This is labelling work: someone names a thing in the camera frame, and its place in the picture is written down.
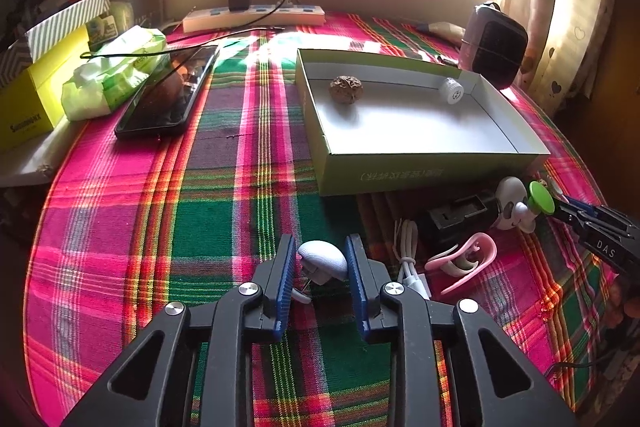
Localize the plaid tablecloth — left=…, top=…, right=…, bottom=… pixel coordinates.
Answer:
left=22, top=9, right=626, bottom=427

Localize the black rectangular device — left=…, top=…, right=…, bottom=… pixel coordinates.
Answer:
left=417, top=192, right=501, bottom=253

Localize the brown walnut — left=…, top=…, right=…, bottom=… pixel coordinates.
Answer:
left=328, top=76, right=362, bottom=105

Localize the small white ribbed cap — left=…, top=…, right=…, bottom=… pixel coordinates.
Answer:
left=440, top=77, right=466, bottom=106

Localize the white power strip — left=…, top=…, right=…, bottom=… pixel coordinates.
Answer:
left=182, top=3, right=326, bottom=34

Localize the green wet wipes pack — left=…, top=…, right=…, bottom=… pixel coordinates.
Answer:
left=61, top=27, right=167, bottom=122

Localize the short white usb cable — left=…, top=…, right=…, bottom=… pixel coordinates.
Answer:
left=392, top=218, right=433, bottom=300

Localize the green round suction hook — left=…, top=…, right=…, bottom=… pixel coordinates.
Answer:
left=529, top=180, right=557, bottom=216

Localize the white flat board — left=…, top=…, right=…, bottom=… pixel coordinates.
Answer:
left=0, top=117, right=86, bottom=188

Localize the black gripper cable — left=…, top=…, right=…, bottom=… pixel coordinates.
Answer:
left=544, top=354, right=613, bottom=379

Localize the beige plastic object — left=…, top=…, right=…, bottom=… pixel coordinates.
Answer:
left=417, top=21, right=467, bottom=46

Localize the yellow cardboard box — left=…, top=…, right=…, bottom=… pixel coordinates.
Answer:
left=0, top=27, right=93, bottom=152

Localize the green cardboard box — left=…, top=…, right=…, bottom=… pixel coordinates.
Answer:
left=294, top=48, right=551, bottom=196

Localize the black smartphone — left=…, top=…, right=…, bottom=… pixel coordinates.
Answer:
left=114, top=45, right=221, bottom=139

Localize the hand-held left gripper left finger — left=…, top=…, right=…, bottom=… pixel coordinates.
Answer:
left=60, top=234, right=298, bottom=427

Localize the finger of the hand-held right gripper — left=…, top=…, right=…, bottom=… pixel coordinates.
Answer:
left=554, top=194, right=632, bottom=230
left=550, top=209, right=626, bottom=249

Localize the small grey heater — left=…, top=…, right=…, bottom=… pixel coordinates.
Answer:
left=459, top=2, right=529, bottom=90

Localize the white striped box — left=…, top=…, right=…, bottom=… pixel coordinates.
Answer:
left=25, top=0, right=111, bottom=62

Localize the white plug adapter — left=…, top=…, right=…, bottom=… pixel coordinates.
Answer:
left=295, top=240, right=349, bottom=305

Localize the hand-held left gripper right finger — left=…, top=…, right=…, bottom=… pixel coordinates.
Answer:
left=344, top=234, right=581, bottom=427

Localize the heart print curtain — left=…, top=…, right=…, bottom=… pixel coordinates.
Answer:
left=505, top=0, right=621, bottom=118

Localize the white panda suction hook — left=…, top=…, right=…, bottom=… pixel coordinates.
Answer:
left=495, top=177, right=538, bottom=233

